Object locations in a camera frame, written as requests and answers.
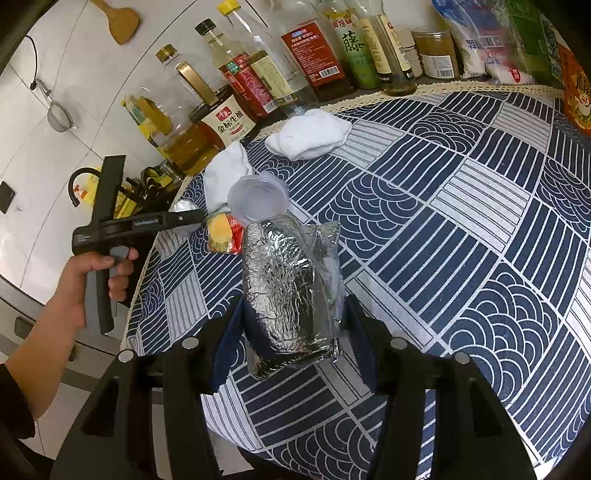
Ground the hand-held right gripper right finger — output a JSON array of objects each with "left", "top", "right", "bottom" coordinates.
[{"left": 342, "top": 294, "right": 539, "bottom": 480}]

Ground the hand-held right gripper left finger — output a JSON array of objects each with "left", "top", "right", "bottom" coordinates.
[{"left": 48, "top": 295, "right": 246, "bottom": 480}]

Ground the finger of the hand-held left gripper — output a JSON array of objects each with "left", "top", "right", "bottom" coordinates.
[{"left": 159, "top": 209, "right": 207, "bottom": 228}]

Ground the snack wrapper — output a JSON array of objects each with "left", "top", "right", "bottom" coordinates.
[{"left": 206, "top": 210, "right": 245, "bottom": 256}]

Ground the foil-wrapped food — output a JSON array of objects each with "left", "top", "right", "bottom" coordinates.
[{"left": 241, "top": 218, "right": 346, "bottom": 380}]

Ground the person's left forearm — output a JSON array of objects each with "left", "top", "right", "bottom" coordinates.
[{"left": 0, "top": 295, "right": 88, "bottom": 421}]

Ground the person's left hand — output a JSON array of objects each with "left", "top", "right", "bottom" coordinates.
[{"left": 53, "top": 247, "right": 139, "bottom": 326}]

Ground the black faucet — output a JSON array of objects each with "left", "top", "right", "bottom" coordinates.
[{"left": 68, "top": 167, "right": 100, "bottom": 206}]

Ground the black and yellow cloth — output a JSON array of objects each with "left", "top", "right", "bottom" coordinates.
[{"left": 127, "top": 159, "right": 185, "bottom": 204}]

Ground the white tissue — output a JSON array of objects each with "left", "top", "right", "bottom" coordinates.
[{"left": 203, "top": 141, "right": 254, "bottom": 213}]

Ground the large cooking oil jug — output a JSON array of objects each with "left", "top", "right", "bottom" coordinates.
[{"left": 134, "top": 85, "right": 227, "bottom": 177}]

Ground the clear plastic cup with foil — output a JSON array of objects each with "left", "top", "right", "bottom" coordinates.
[{"left": 227, "top": 174, "right": 288, "bottom": 228}]

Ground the metal strainer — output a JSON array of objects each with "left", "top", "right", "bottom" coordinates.
[{"left": 34, "top": 78, "right": 79, "bottom": 133}]

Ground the blue patterned tablecloth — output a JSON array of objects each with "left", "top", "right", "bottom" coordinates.
[{"left": 122, "top": 85, "right": 591, "bottom": 480}]

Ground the white folded cloth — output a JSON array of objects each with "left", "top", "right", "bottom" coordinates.
[{"left": 264, "top": 109, "right": 352, "bottom": 161}]

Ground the black-capped bottle with red label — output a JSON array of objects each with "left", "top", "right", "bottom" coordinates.
[{"left": 194, "top": 18, "right": 278, "bottom": 118}]

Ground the clear bottle with yellow cap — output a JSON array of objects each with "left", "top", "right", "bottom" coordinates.
[{"left": 217, "top": 0, "right": 319, "bottom": 116}]

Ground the wooden spatula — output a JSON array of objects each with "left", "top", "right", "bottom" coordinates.
[{"left": 90, "top": 0, "right": 140, "bottom": 46}]

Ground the gold-capped bottle with red label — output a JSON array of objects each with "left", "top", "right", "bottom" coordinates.
[{"left": 268, "top": 0, "right": 356, "bottom": 102}]

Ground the green-labelled oil bottle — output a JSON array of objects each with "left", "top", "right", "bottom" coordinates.
[{"left": 323, "top": 0, "right": 384, "bottom": 90}]

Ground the slim yellow-capped oil bottle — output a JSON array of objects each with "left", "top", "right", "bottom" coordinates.
[{"left": 369, "top": 0, "right": 419, "bottom": 96}]

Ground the small white spice bottle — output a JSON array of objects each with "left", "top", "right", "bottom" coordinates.
[{"left": 397, "top": 28, "right": 423, "bottom": 79}]

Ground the small glass jar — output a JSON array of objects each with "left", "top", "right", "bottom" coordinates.
[{"left": 411, "top": 30, "right": 461, "bottom": 80}]

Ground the white plastic bag of salt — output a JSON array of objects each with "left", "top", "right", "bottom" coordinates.
[{"left": 434, "top": 0, "right": 536, "bottom": 86}]

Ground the orange drink cup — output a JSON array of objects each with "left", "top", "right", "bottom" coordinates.
[{"left": 556, "top": 44, "right": 591, "bottom": 134}]

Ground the green packet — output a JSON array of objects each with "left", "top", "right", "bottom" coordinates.
[{"left": 505, "top": 0, "right": 561, "bottom": 61}]

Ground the soy sauce bottle with handle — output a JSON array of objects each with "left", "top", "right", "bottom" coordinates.
[{"left": 175, "top": 62, "right": 258, "bottom": 141}]

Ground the thin black cable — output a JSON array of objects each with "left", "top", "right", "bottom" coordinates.
[{"left": 25, "top": 34, "right": 41, "bottom": 89}]

